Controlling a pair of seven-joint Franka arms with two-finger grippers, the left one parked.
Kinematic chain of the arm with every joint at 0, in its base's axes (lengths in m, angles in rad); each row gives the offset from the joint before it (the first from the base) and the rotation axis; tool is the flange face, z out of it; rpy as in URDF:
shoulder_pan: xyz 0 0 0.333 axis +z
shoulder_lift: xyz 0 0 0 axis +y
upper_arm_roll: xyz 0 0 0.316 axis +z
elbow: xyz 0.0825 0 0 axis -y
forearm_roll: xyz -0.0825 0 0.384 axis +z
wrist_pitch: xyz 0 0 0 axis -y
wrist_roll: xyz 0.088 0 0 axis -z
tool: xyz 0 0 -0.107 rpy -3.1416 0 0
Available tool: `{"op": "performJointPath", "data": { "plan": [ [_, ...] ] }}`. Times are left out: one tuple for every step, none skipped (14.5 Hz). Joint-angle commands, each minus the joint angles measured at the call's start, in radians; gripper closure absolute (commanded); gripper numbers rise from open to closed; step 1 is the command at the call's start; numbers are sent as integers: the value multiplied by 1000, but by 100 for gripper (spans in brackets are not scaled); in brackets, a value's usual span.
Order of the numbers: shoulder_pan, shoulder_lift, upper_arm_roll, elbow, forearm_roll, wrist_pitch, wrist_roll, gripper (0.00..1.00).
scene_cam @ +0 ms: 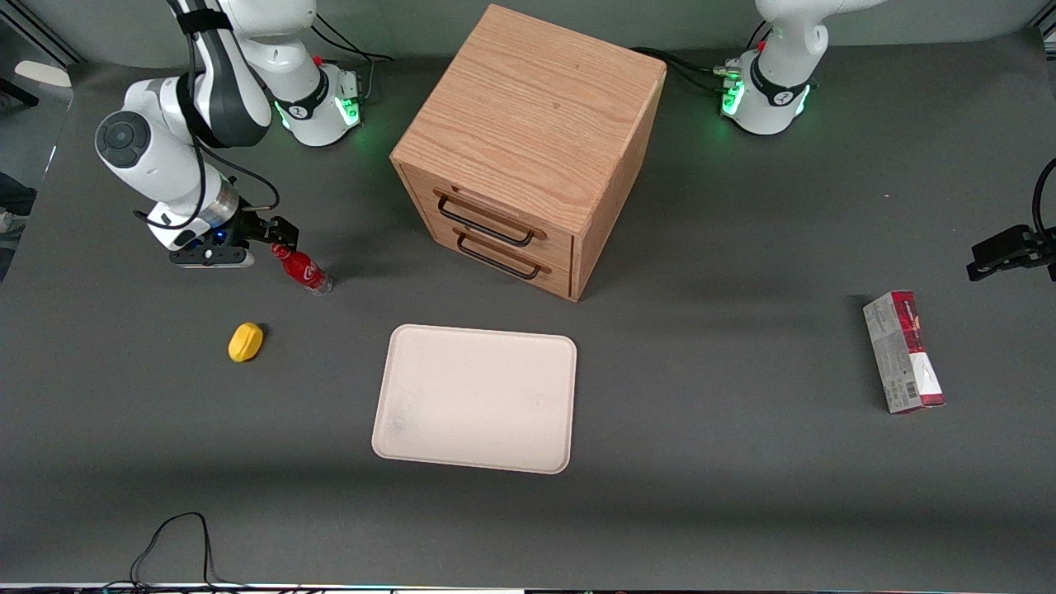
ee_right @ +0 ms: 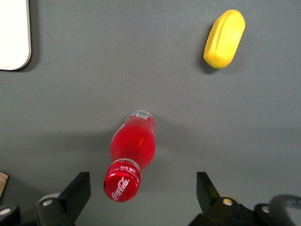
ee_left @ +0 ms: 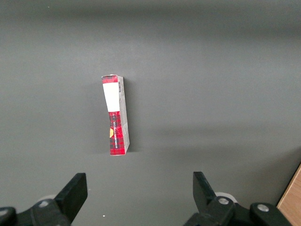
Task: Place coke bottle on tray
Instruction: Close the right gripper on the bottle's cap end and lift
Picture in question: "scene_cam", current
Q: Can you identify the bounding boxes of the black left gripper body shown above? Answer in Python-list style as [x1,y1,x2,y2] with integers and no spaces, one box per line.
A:
[1023,227,1056,283]

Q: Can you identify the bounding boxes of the black left arm base cables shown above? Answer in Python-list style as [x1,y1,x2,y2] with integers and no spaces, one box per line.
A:
[631,47,735,93]

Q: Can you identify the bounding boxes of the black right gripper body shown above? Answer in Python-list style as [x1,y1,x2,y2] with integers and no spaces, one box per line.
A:
[196,206,270,249]

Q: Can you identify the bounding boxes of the wooden two-drawer cabinet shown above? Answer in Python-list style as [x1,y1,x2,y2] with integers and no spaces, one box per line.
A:
[389,3,668,303]

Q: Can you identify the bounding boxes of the aluminium frame bar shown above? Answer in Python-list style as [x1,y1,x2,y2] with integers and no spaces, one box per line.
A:
[0,0,83,65]

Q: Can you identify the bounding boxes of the beige plastic tray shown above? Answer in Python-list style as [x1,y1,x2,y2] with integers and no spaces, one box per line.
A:
[370,323,578,476]

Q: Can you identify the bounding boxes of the black wire drawer handle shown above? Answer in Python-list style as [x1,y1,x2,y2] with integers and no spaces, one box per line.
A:
[434,190,547,248]
[453,229,552,281]

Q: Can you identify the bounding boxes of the yellow toy lemon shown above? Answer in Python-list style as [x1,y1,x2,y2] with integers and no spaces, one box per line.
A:
[228,322,266,364]

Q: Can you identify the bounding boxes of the red and grey carton box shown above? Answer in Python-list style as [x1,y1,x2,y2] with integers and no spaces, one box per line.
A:
[862,290,947,415]

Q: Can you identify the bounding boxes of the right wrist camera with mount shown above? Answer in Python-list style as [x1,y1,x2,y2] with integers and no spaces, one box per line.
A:
[169,246,254,268]

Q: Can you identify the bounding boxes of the white oval background object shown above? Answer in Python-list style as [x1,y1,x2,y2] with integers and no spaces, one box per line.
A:
[15,60,73,88]

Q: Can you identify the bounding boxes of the red coke bottle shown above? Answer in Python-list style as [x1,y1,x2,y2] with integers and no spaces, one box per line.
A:
[272,243,334,296]

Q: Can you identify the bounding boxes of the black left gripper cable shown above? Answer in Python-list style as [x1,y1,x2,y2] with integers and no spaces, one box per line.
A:
[1033,157,1056,236]

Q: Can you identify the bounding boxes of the black arm base cables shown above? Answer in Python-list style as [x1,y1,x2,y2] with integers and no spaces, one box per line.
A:
[312,15,394,104]
[631,47,735,93]

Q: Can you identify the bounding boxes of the black right arm base cables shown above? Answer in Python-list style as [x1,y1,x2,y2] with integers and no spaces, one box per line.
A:
[312,15,394,104]

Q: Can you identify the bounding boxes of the thin black looped cable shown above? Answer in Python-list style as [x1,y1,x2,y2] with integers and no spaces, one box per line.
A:
[103,511,248,592]

